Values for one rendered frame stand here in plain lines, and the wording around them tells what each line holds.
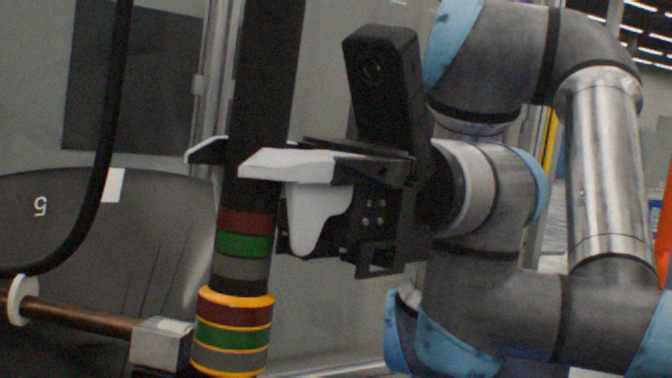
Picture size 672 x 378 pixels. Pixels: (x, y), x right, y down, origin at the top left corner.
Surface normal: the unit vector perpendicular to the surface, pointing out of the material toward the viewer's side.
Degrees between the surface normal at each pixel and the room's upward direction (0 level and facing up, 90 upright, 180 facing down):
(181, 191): 42
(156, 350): 90
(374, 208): 90
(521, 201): 90
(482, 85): 109
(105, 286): 48
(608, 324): 72
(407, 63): 91
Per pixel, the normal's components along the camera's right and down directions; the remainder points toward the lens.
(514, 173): 0.75, -0.30
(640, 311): 0.00, -0.54
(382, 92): -0.56, 0.54
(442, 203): -0.62, 0.00
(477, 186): 0.78, 0.00
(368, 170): 0.60, 0.19
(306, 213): 0.83, 0.18
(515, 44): -0.11, 0.01
